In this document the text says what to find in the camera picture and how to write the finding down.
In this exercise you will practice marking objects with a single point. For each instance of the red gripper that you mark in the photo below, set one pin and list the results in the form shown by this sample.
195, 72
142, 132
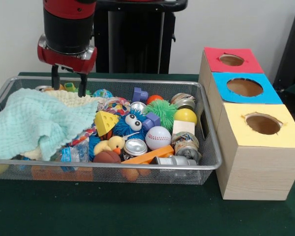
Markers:
64, 61

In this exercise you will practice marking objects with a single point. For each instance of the mint green waffle cloth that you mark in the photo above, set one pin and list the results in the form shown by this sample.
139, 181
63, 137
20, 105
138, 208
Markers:
39, 118

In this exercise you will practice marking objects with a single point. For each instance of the purple plastic block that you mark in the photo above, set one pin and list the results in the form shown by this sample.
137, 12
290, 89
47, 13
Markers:
137, 94

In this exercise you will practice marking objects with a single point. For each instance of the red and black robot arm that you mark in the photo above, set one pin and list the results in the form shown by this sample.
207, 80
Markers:
68, 24

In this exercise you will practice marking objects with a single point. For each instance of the wooden box with three holes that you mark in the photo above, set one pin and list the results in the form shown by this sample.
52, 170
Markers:
255, 172

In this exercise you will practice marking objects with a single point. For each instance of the cream waffle cloth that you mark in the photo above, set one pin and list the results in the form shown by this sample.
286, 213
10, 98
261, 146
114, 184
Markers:
71, 98

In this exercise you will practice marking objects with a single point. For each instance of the colourful rag ball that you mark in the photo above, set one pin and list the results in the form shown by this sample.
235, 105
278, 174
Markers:
115, 104

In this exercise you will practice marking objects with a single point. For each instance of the yellow cheese wedge toy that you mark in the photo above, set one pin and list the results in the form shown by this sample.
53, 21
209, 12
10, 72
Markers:
105, 123

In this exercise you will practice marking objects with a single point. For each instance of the blue spiky toy with eyes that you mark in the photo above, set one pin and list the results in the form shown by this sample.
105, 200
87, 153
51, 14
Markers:
124, 127

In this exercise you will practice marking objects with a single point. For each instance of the green spiky ball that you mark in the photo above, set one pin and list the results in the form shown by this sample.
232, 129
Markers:
159, 109

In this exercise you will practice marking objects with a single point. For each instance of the white baseball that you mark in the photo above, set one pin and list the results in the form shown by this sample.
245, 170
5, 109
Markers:
158, 137

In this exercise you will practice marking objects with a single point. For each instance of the orange plastic building block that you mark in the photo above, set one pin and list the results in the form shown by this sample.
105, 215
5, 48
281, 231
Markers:
159, 151

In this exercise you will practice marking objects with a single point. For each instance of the yellow plastic ball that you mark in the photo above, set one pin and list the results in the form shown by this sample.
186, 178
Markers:
185, 116

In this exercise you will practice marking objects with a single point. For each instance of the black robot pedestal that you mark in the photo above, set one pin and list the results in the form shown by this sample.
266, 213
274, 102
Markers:
135, 37

